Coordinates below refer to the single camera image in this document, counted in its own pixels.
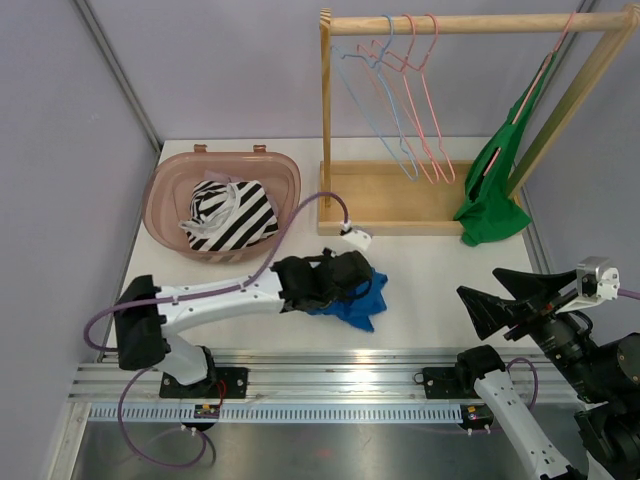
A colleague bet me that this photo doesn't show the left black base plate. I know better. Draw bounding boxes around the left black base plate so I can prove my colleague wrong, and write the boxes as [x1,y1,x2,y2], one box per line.
[159,367,249,400]

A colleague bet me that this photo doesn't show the green tank top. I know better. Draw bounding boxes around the green tank top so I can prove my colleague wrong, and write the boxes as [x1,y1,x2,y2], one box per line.
[452,49,556,247]

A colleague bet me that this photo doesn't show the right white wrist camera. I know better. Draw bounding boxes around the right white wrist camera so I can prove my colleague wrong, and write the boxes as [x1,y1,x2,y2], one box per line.
[558,256,621,313]

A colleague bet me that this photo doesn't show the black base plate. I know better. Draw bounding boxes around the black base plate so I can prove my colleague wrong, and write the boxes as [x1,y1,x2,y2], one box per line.
[421,367,468,400]
[159,367,249,400]

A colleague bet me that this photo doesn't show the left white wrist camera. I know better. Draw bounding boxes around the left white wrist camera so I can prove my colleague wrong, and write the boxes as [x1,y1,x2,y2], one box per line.
[340,220,373,252]

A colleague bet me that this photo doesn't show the black white striped tank top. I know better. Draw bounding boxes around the black white striped tank top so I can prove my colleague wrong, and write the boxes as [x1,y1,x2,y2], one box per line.
[180,180,279,252]

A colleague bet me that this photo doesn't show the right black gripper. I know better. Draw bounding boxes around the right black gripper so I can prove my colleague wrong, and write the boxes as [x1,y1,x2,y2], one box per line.
[458,265,612,400]

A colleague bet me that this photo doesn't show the pink plastic basin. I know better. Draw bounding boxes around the pink plastic basin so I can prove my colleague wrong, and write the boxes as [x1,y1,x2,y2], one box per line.
[143,144,301,263]

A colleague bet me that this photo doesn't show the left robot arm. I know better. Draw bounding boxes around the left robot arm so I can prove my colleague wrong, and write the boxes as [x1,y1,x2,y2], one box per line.
[114,249,374,399]

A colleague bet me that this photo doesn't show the pink wire hanger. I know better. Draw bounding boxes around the pink wire hanger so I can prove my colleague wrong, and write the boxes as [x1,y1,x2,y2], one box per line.
[482,11,577,177]
[355,14,443,184]
[374,13,456,185]

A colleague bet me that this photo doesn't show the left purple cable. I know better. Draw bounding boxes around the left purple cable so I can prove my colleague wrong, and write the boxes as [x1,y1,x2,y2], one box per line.
[82,191,354,469]

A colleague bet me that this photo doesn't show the aluminium mounting rail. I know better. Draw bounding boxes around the aluminium mounting rail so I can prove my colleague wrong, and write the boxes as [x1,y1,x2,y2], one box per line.
[67,347,579,404]

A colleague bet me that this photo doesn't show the white slotted cable duct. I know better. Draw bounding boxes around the white slotted cable duct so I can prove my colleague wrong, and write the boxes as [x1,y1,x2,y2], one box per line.
[89,402,462,424]

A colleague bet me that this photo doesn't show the blue tank top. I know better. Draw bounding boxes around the blue tank top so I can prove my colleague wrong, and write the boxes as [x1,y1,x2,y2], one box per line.
[309,269,388,333]

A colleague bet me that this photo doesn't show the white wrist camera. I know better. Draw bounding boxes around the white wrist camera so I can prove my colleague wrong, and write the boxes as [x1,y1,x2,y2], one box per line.
[340,220,373,252]
[558,256,621,313]

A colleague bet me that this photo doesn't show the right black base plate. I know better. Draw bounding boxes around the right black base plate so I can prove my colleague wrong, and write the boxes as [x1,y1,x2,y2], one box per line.
[421,367,468,400]

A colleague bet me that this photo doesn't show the blue wire hanger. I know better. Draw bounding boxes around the blue wire hanger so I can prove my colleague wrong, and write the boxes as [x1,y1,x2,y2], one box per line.
[330,14,420,182]

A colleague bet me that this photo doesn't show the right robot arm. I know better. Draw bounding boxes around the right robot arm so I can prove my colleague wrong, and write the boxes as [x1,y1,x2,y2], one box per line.
[453,257,639,479]

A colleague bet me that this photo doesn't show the wooden clothes rack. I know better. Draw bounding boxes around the wooden clothes rack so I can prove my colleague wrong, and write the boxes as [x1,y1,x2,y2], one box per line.
[319,3,639,236]

